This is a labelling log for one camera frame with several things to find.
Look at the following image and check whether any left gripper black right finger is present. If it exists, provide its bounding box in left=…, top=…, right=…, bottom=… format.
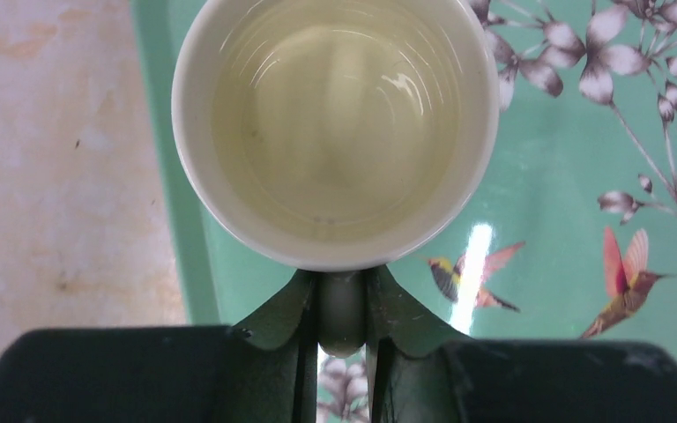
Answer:
left=364, top=266, right=677, bottom=422

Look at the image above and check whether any pale yellow mug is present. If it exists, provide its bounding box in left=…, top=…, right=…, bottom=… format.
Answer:
left=171, top=0, right=501, bottom=359

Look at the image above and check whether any green floral serving tray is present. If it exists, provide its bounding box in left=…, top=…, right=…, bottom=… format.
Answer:
left=130, top=0, right=677, bottom=423

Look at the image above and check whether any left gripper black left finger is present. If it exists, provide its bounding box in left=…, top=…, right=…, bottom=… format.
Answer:
left=0, top=271, right=317, bottom=422

